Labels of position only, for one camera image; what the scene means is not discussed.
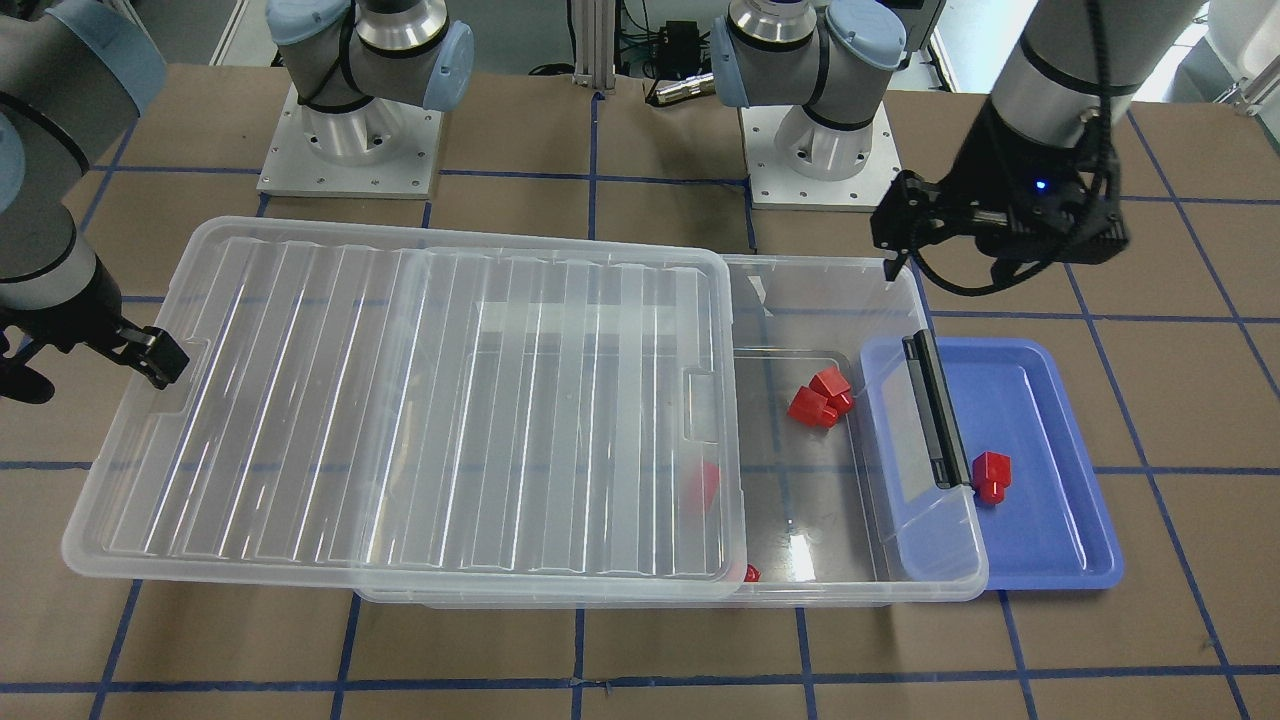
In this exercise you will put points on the blue plastic tray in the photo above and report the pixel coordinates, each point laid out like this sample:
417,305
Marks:
1052,532

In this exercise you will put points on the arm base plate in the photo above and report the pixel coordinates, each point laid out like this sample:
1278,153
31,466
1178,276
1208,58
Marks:
384,150
796,164

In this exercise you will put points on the black box latch handle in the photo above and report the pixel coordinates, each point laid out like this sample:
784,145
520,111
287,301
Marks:
943,443

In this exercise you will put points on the red block upper cluster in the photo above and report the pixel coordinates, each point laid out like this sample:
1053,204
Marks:
832,384

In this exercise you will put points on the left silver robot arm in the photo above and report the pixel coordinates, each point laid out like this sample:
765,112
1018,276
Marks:
1071,57

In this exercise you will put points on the clear plastic box lid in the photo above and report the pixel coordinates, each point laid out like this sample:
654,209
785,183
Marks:
241,472

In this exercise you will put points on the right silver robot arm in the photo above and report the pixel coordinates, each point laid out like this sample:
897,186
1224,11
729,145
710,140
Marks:
75,78

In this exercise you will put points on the red block cluster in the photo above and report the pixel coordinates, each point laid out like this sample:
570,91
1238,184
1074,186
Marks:
832,384
813,409

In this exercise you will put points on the red block lower cluster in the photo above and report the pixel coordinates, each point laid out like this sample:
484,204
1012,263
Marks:
813,409

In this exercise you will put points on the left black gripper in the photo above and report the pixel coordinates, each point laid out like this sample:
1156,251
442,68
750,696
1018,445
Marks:
985,160

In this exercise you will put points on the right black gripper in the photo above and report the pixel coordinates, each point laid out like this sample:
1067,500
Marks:
68,322

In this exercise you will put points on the clear plastic storage box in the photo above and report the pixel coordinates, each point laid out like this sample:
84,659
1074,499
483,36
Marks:
850,440

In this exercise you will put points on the red block from tray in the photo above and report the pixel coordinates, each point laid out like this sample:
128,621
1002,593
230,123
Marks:
991,477

